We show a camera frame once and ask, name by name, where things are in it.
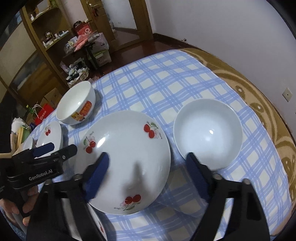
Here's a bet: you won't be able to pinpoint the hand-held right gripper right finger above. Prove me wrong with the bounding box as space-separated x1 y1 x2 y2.
185 152 271 241

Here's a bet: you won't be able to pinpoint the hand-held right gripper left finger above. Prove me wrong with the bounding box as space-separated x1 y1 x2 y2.
25 152 110 241

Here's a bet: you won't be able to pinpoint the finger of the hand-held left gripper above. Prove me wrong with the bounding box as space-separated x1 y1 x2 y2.
32 143 55 159
46 144 78 163

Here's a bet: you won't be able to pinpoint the small white cherry plate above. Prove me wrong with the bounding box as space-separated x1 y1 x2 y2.
90 206 108 241
36 120 63 154

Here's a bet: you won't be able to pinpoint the large white cherry plate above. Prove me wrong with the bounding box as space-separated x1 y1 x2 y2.
74 110 171 215

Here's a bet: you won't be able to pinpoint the white bowl with cartoon print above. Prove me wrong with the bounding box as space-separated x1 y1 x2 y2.
56 81 96 126

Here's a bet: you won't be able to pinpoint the plain white bowl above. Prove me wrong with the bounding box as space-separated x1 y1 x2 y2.
173 98 243 171

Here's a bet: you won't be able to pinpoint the person's left hand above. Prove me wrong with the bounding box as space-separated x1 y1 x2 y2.
0 185 40 226

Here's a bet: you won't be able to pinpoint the green yellow plush toy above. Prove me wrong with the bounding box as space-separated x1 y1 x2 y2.
16 126 30 149

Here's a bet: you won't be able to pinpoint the red paper bag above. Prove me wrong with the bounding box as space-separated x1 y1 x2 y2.
32 103 55 126

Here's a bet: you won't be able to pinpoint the white plush toy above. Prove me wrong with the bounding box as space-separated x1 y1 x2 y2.
11 118 26 132

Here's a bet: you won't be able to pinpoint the cardboard box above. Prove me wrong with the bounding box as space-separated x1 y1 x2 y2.
39 88 62 109

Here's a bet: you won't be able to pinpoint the basket of socks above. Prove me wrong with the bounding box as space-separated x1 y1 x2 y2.
60 58 89 88

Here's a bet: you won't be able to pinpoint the wooden wardrobe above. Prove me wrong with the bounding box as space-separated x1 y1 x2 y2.
0 21 67 100

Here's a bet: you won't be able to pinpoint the blue plaid cloth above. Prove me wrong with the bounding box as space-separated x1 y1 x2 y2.
0 49 292 241

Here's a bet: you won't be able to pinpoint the black stand table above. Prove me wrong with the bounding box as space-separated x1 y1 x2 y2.
62 40 102 70

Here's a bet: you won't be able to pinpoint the clear storage box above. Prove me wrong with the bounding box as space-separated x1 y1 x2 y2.
92 32 112 66

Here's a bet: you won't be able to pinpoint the small white boxes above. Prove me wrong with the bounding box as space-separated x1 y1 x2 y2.
65 37 78 54

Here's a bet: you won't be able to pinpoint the pink packages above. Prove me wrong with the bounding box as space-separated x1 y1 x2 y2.
74 35 89 50

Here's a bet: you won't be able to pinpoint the group of small jars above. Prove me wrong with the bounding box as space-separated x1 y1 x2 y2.
43 30 70 48

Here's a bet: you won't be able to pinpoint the red box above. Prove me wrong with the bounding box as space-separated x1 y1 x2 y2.
73 21 92 36

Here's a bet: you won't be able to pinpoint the wooden shelf unit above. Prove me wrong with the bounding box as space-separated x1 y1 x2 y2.
20 0 79 67

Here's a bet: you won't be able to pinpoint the wall socket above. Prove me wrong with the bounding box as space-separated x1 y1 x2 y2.
282 88 294 102

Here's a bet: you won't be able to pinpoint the wooden doorway frame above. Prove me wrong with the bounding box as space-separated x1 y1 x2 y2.
81 0 154 52

